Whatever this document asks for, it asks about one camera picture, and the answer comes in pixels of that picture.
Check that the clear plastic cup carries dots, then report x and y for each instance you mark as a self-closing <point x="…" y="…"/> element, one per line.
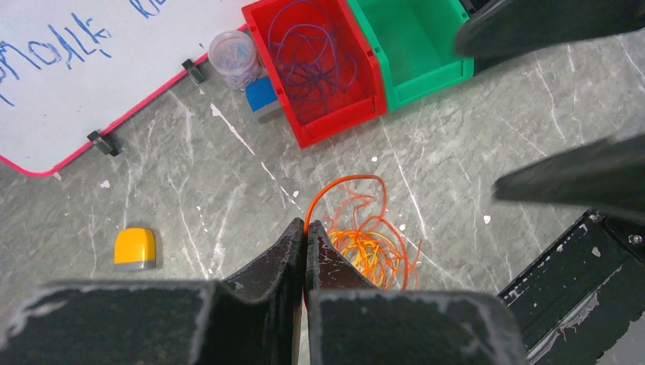
<point x="234" y="57"/>

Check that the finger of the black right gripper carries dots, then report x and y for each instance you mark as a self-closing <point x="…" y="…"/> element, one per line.
<point x="607" y="174"/>
<point x="510" y="28"/>

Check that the red plastic bin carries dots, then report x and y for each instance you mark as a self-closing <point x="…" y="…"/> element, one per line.
<point x="323" y="70"/>

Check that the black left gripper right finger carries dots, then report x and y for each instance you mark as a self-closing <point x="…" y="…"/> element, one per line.
<point x="351" y="321"/>

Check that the pink framed whiteboard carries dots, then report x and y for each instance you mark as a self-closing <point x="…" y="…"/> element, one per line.
<point x="70" y="68"/>

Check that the yellow grey block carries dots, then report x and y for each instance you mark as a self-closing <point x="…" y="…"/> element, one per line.
<point x="135" y="250"/>

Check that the black plastic bin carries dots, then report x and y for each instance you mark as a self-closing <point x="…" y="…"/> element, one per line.
<point x="473" y="6"/>

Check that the blue grey block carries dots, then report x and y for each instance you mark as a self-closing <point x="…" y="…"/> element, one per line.
<point x="262" y="99"/>

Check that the green plastic bin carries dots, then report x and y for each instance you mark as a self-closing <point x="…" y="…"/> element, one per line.
<point x="413" y="43"/>

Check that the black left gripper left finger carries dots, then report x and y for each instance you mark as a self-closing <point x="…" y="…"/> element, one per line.
<point x="250" y="317"/>

